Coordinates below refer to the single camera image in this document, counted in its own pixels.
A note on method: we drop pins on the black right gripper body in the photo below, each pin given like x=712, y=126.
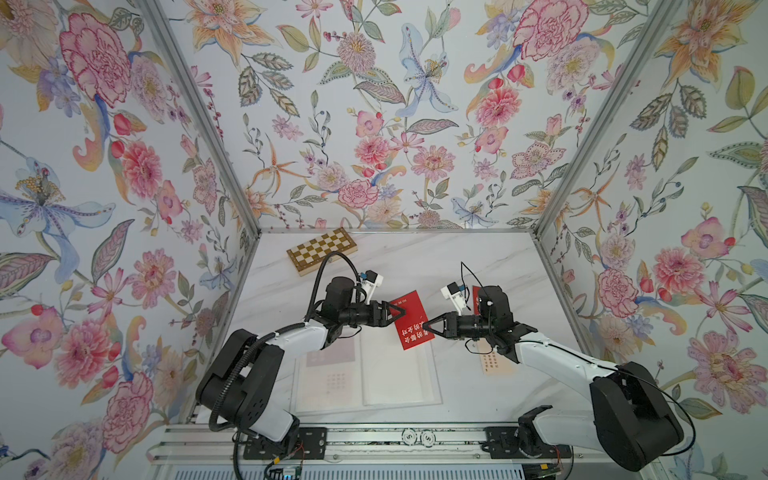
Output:
x=470, y=328

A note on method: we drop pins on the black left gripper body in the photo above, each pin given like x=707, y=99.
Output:
x=360, y=315

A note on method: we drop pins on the red card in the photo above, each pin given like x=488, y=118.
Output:
x=476, y=290
x=409, y=328

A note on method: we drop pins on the beige card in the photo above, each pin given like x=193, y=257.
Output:
x=494, y=365

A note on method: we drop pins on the white photo album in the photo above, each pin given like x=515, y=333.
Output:
x=370, y=371

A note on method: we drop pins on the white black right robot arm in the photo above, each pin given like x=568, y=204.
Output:
x=630, y=419

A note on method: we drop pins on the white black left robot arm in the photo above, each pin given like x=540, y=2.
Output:
x=238, y=385

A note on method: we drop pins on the wooden folding chess board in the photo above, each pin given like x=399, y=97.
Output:
x=308, y=256

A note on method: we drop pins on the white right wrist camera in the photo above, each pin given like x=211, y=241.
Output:
x=456, y=295

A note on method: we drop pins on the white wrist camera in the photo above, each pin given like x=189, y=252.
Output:
x=456, y=295
x=371, y=281

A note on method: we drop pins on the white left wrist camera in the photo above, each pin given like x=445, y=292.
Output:
x=371, y=281

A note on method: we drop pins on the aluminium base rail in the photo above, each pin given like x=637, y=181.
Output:
x=381, y=451

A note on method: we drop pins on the aluminium corner post left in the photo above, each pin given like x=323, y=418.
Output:
x=163, y=35

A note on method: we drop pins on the aluminium corner post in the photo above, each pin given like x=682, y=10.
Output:
x=639, y=54
x=163, y=35

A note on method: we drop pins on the aluminium corner post right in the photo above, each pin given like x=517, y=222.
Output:
x=639, y=54

